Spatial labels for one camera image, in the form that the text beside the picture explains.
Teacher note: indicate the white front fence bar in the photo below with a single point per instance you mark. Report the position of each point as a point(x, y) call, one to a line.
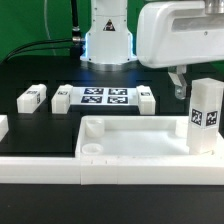
point(185, 170)

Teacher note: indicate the white fence bar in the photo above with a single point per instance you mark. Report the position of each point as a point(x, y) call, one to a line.
point(3, 126)
point(185, 170)

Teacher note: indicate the fiducial marker sheet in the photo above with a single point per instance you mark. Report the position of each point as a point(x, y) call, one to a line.
point(104, 96)

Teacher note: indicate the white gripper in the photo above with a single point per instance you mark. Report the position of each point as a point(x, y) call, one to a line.
point(178, 33)

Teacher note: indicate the white left fence bar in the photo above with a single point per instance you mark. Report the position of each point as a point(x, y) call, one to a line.
point(3, 126)

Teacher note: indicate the white desk top tray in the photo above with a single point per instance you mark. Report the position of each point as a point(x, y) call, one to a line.
point(130, 136)

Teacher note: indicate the black cable connector post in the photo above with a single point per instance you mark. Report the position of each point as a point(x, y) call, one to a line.
point(77, 48)

